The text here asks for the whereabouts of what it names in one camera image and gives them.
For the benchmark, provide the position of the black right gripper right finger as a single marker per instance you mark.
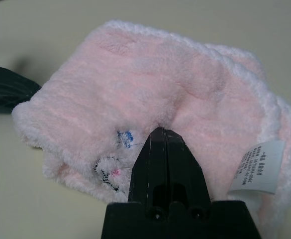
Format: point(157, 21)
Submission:
point(185, 174)

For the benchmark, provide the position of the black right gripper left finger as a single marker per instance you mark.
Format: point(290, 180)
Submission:
point(150, 174)

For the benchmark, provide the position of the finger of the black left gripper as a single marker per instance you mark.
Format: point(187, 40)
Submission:
point(3, 103)
point(8, 79)

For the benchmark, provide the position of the pink towel with print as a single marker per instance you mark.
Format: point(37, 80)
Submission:
point(160, 82)

